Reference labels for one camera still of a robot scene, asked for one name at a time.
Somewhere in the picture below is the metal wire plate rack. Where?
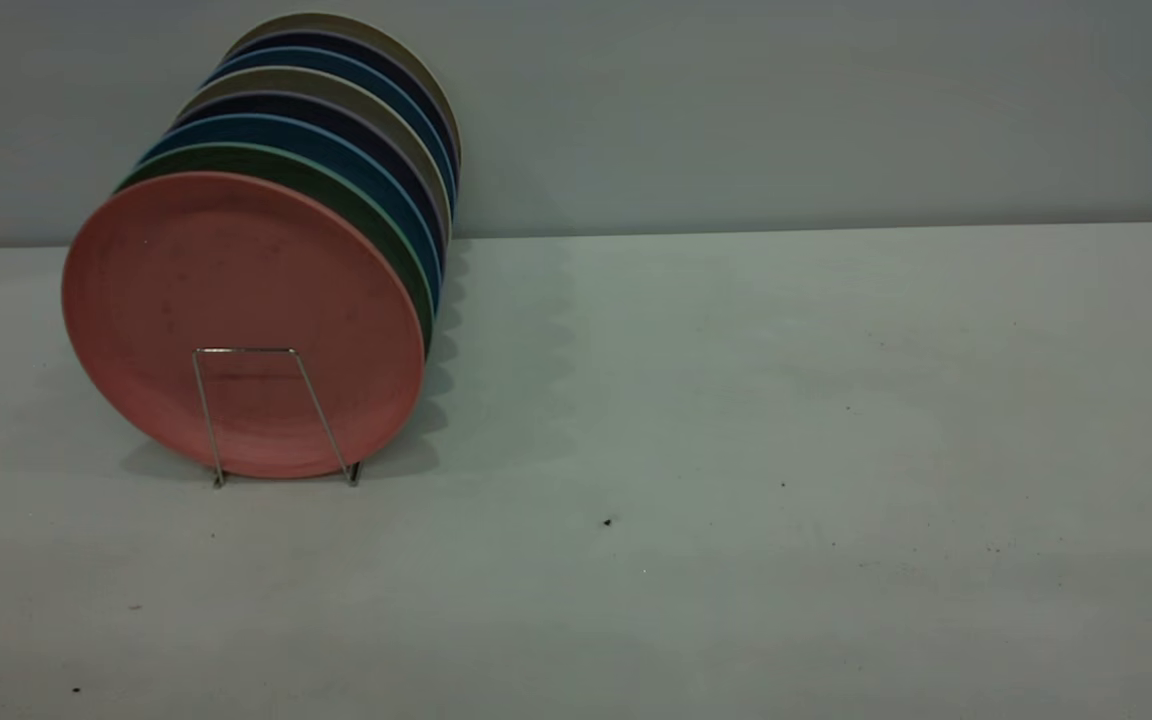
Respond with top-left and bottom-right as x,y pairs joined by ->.
192,347 -> 362,489

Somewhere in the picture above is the blue plate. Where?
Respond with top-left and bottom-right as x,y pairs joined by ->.
201,46 -> 458,201
139,113 -> 444,311

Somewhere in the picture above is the dark purple plate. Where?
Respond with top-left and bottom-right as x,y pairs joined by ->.
221,30 -> 461,171
169,91 -> 449,271

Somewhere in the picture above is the green plate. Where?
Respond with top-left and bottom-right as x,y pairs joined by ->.
116,142 -> 435,356

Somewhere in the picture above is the pink plate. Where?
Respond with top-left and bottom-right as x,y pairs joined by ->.
62,171 -> 426,479

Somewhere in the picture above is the beige plate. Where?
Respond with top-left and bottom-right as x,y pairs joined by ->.
224,12 -> 463,151
176,66 -> 453,241

